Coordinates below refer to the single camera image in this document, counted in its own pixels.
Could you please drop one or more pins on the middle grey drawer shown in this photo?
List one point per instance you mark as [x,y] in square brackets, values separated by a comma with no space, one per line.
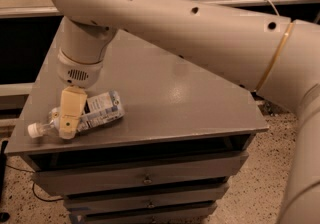
[148,198]

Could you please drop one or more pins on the grey drawer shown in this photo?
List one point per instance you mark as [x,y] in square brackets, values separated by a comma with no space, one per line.
[148,198]
[139,174]
[156,215]

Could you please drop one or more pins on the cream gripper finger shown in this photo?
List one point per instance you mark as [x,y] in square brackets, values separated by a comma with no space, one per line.
[72,104]

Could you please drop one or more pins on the top grey drawer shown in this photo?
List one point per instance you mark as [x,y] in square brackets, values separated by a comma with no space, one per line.
[139,174]

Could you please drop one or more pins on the grey drawer cabinet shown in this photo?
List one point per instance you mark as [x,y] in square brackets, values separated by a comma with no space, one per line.
[173,109]

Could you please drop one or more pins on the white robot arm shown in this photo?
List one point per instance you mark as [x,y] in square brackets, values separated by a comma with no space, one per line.
[274,56]

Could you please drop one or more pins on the bottom grey drawer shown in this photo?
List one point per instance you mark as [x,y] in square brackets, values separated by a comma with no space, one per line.
[156,215]

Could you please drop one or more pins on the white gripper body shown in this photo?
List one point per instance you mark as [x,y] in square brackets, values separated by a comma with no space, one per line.
[78,74]

